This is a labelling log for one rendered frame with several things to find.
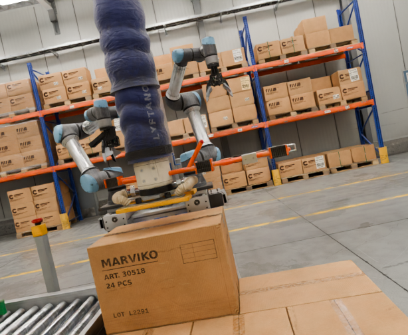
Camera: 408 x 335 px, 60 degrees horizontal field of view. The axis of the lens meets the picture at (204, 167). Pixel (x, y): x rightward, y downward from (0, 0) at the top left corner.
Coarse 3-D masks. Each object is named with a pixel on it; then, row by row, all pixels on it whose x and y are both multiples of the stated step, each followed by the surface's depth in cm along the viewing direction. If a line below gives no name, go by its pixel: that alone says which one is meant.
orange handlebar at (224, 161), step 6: (288, 150) 161; (240, 156) 167; (258, 156) 162; (264, 156) 162; (216, 162) 164; (222, 162) 164; (228, 162) 164; (234, 162) 164; (180, 168) 171; (186, 168) 166; (192, 168) 165; (174, 174) 167; (120, 180) 198; (126, 180) 169; (132, 180) 169
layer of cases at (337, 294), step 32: (256, 288) 172; (288, 288) 165; (320, 288) 158; (352, 288) 152; (224, 320) 148; (256, 320) 142; (288, 320) 137; (320, 320) 133; (352, 320) 128; (384, 320) 124
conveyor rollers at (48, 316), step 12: (24, 312) 212; (36, 312) 209; (48, 312) 205; (60, 312) 202; (72, 312) 198; (84, 312) 193; (96, 312) 187; (0, 324) 194; (12, 324) 190; (24, 324) 187; (36, 324) 184; (48, 324) 189; (60, 324) 184; (72, 324) 179; (84, 324) 174
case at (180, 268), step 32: (160, 224) 174; (192, 224) 158; (224, 224) 169; (96, 256) 154; (128, 256) 153; (160, 256) 152; (192, 256) 151; (224, 256) 150; (96, 288) 155; (128, 288) 154; (160, 288) 153; (192, 288) 152; (224, 288) 151; (128, 320) 155; (160, 320) 154; (192, 320) 153
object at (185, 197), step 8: (168, 192) 160; (136, 200) 161; (152, 200) 164; (160, 200) 158; (168, 200) 156; (176, 200) 156; (184, 200) 155; (120, 208) 163; (128, 208) 158; (136, 208) 158; (144, 208) 157
